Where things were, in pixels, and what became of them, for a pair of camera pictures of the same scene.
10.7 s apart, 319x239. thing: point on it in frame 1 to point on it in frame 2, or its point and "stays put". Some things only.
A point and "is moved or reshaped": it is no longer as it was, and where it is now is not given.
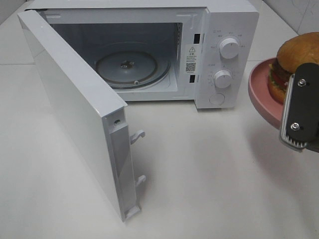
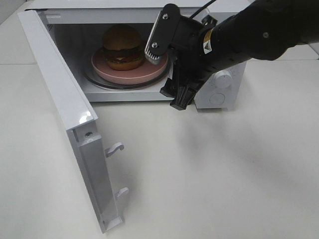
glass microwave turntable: [132, 69] to [89, 76]
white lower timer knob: [223, 78] stays put
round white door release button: [217, 98] stays put
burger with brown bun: [293, 52] to [122, 48]
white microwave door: [94, 118] is moved or reshaped
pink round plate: [269, 110] to [147, 71]
